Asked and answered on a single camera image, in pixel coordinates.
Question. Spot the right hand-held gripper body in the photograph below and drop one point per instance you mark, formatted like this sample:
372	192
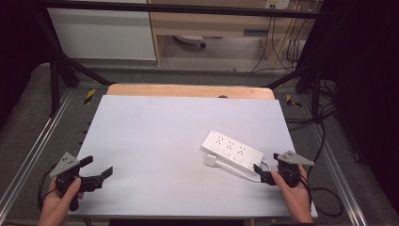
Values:
293	158

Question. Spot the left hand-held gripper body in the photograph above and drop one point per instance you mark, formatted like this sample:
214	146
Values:
67	163

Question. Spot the white power strip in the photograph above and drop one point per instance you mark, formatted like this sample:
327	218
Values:
232	149

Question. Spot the white plug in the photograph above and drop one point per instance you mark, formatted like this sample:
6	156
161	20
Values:
210	160

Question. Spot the person's right hand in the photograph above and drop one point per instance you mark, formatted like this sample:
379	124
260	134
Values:
298	201

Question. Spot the person's left hand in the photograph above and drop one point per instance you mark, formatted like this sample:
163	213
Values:
55	207

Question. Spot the white table board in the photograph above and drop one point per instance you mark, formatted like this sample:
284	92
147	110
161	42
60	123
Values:
156	150

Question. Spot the yellow black tape strip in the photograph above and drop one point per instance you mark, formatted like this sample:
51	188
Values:
89	96
292	101

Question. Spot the black curtain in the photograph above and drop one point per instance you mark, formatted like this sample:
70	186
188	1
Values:
15	47
367	94

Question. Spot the wooden table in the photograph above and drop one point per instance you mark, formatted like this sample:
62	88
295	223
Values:
188	91

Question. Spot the white cabinet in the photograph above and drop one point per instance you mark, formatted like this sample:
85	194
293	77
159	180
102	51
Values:
103	34

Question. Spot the white device with black wheel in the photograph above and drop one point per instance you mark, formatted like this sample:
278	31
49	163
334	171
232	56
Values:
189	39

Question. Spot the wooden desk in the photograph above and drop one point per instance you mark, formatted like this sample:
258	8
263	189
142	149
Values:
213	23

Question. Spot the aluminium rail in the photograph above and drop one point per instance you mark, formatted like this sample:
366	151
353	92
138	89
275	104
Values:
340	175
31	153

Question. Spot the white wall socket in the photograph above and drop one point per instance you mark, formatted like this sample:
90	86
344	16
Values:
277	3

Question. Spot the black metal frame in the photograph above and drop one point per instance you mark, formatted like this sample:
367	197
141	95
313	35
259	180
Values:
175	8

